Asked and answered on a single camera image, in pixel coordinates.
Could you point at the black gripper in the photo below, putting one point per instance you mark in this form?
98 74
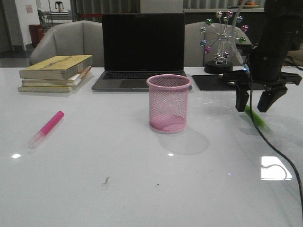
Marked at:
264 64

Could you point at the green highlighter pen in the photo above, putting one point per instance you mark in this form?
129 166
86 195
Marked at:
255 117

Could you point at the pink highlighter pen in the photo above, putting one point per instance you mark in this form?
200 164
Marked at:
39 136

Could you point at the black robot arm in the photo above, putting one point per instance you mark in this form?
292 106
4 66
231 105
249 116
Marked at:
283 19

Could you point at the pink mesh pen holder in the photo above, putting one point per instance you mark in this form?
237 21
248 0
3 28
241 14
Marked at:
168 96

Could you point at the black mouse pad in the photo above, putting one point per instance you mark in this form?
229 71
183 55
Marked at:
211 83

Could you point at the ferris wheel desk toy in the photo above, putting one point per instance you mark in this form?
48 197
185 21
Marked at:
227 18

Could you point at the right grey armchair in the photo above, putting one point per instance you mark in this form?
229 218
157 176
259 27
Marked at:
196 47

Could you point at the fruit bowl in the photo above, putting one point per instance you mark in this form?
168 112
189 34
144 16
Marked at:
247 5

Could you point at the grey laptop black screen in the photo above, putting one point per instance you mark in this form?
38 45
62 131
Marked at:
138 46

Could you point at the red barrier belt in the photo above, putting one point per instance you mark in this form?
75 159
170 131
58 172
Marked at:
90 15

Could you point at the top yellow book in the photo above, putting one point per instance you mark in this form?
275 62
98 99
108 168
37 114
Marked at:
57 67

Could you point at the yellow book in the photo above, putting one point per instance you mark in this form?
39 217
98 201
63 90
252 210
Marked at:
57 67
64 89

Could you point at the red bin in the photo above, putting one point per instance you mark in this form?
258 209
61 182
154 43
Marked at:
36 33

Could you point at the bottom yellow book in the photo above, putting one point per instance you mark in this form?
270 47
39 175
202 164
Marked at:
64 89

